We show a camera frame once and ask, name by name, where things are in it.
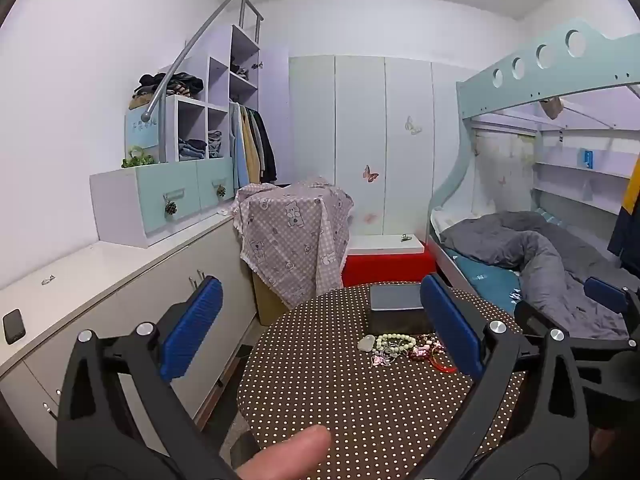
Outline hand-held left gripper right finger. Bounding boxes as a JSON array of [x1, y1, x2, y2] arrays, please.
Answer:
[[419, 273, 596, 480]]

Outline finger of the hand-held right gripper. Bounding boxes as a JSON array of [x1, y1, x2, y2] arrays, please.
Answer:
[[582, 276, 640, 321], [514, 299, 638, 356]]

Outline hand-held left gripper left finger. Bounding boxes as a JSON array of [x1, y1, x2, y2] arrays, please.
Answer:
[[56, 276, 241, 480]]

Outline red string bracelet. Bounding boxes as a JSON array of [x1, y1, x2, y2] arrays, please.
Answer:
[[425, 352, 458, 375]]

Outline dark grey jewelry box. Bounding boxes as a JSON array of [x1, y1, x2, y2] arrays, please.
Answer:
[[367, 283, 438, 336]]

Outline green bead bracelet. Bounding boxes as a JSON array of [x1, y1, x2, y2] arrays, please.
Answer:
[[375, 332, 418, 356]]

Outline person's left hand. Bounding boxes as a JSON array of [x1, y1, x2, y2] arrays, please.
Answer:
[[235, 425, 333, 480]]

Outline teal bed sheet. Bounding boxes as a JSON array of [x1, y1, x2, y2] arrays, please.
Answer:
[[445, 247, 523, 316]]

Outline grey duvet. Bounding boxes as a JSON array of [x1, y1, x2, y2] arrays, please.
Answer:
[[440, 210, 631, 341]]

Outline yellow and navy jacket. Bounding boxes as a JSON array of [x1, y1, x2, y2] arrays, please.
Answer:
[[607, 155, 640, 271]]

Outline white low cabinet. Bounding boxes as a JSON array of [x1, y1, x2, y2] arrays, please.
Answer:
[[0, 210, 261, 466]]

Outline red storage box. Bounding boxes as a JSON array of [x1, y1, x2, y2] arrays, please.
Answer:
[[342, 235, 437, 288]]

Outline brown polka dot tablecloth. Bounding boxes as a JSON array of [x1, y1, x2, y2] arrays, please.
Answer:
[[239, 282, 531, 480]]

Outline checked bear print cloth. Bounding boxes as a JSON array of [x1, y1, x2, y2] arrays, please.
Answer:
[[232, 177, 354, 308]]

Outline teal drawer unit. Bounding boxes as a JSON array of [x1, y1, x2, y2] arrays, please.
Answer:
[[90, 156, 236, 248]]

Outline black phone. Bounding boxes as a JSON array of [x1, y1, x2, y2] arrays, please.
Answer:
[[2, 309, 27, 345]]

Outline green plant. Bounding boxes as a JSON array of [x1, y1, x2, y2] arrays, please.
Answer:
[[121, 146, 156, 169]]

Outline folded blue clothes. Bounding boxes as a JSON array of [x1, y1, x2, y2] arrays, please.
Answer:
[[177, 137, 207, 161]]

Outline hanging clothes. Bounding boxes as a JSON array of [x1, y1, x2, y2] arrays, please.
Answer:
[[230, 101, 277, 188]]

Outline white wardrobe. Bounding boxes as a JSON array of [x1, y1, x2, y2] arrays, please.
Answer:
[[289, 55, 476, 241]]

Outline teal bunk bed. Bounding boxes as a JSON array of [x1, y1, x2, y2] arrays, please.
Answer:
[[427, 17, 640, 321]]

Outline white cube shelf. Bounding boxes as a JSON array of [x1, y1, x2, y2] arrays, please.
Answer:
[[125, 24, 261, 163]]

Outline dark folded clothes pile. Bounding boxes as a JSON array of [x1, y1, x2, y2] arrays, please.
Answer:
[[132, 72, 204, 98]]

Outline grey stair railing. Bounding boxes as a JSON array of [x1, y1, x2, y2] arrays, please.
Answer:
[[141, 0, 264, 122]]

